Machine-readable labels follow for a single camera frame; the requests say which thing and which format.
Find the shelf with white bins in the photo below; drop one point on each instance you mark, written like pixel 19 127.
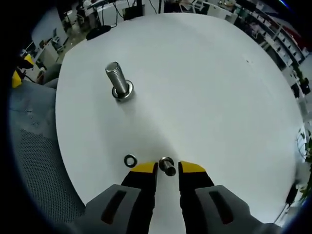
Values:
pixel 278 36

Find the green leafy plant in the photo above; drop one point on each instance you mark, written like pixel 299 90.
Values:
pixel 301 137

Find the large threaded steel stud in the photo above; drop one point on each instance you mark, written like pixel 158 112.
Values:
pixel 117 78

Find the small threaded steel stud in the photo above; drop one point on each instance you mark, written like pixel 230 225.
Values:
pixel 168 168

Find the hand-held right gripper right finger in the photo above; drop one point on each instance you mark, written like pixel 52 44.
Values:
pixel 195 192

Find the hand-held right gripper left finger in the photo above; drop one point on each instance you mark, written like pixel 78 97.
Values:
pixel 136 195

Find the grey mesh office chair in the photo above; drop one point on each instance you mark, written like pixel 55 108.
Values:
pixel 36 146

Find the black power adapter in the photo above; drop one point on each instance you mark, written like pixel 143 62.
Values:
pixel 291 196

